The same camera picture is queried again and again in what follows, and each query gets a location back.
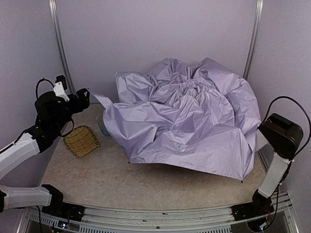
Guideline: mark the woven bamboo tray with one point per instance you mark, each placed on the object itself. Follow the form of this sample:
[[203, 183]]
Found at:
[[81, 141]]

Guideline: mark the aluminium front rail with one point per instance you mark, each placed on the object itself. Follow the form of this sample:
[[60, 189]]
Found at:
[[220, 219]]

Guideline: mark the right frame post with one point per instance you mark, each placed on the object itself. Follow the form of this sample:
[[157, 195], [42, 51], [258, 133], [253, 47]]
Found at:
[[254, 36]]

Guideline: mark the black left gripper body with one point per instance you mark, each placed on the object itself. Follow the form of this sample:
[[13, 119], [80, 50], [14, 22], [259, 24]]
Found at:
[[79, 100]]

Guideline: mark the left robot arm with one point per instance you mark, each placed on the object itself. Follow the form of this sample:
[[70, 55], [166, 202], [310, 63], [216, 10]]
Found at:
[[53, 113]]

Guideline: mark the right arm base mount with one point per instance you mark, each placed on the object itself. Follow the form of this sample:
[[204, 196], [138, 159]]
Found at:
[[252, 209]]

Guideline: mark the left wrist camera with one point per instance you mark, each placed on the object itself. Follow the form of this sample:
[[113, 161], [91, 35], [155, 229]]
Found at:
[[60, 87]]

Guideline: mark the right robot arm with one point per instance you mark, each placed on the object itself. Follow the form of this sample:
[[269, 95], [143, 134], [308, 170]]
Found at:
[[284, 136]]

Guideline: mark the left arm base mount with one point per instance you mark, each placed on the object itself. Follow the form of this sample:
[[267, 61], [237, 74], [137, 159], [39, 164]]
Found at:
[[65, 210]]

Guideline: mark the lilac folding umbrella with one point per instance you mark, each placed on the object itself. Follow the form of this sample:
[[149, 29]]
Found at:
[[201, 117]]

